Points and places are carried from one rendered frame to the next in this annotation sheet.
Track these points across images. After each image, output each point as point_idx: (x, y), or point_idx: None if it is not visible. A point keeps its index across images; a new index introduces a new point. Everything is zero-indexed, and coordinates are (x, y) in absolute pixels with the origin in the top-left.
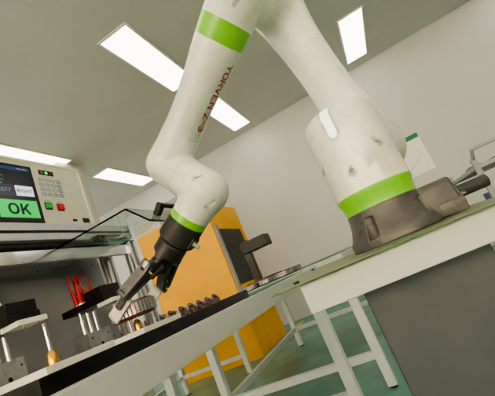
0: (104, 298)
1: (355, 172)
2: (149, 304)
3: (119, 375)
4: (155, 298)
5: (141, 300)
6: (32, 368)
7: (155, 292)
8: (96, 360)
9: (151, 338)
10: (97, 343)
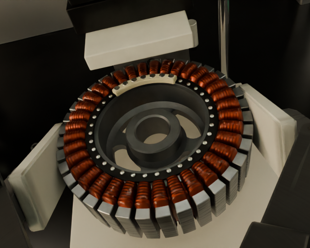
0: (76, 30)
1: None
2: (155, 232)
3: None
4: (263, 152)
5: (110, 217)
6: (62, 8)
7: (271, 147)
8: None
9: None
10: (131, 63)
